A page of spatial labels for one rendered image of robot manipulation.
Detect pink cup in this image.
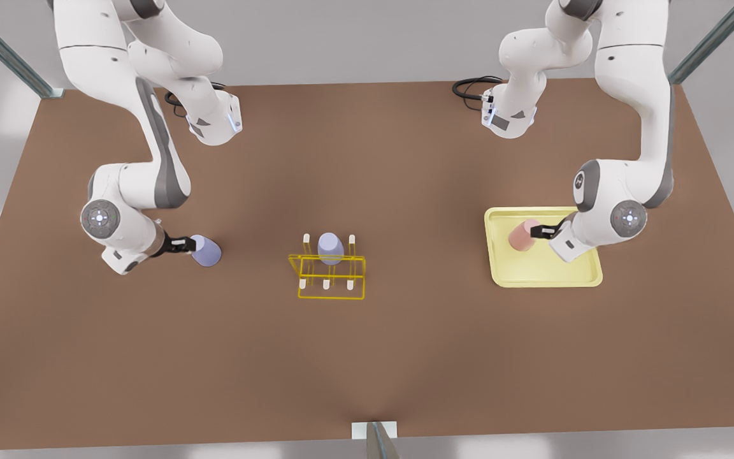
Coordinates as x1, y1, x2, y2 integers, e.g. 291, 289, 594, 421
508, 219, 542, 252

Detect lavender cup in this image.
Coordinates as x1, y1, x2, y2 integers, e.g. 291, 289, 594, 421
189, 235, 222, 267
317, 233, 345, 266

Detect yellow tray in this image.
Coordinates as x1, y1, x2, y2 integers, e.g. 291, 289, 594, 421
484, 207, 603, 288

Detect black cable loop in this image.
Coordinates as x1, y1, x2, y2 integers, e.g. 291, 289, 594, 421
452, 76, 505, 103
164, 82, 228, 119

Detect yellow wire cup rack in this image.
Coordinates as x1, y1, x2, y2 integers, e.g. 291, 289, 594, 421
288, 234, 366, 300

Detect silver frame post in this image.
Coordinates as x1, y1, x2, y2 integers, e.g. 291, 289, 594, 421
350, 421, 400, 459
667, 0, 734, 85
0, 0, 66, 100

